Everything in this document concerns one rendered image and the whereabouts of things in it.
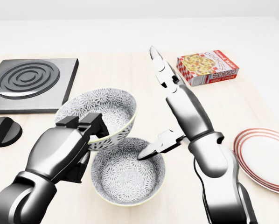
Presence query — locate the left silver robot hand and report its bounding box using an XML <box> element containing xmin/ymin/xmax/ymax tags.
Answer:
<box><xmin>25</xmin><ymin>113</ymin><xmax>110</xmax><ymax>184</ymax></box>

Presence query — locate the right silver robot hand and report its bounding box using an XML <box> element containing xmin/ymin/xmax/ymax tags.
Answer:
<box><xmin>137</xmin><ymin>46</ymin><xmax>216</xmax><ymax>161</ymax></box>

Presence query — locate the patterned black and white bowl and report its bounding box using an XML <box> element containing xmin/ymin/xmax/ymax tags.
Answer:
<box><xmin>54</xmin><ymin>88</ymin><xmax>138</xmax><ymax>151</ymax></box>
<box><xmin>90</xmin><ymin>137</ymin><xmax>167</xmax><ymax>206</ymax></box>

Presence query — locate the flat dark stove plate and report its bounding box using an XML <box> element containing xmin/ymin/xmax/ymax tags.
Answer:
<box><xmin>0</xmin><ymin>58</ymin><xmax>79</xmax><ymax>115</ymax></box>

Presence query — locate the white plate with red rings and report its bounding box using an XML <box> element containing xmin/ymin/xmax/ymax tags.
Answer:
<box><xmin>233</xmin><ymin>127</ymin><xmax>279</xmax><ymax>194</ymax></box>

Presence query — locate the red cookies box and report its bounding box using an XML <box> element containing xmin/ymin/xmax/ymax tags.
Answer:
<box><xmin>176</xmin><ymin>49</ymin><xmax>240</xmax><ymax>87</ymax></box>

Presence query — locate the round black stove knob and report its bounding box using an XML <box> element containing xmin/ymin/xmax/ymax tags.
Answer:
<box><xmin>0</xmin><ymin>117</ymin><xmax>23</xmax><ymax>148</ymax></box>

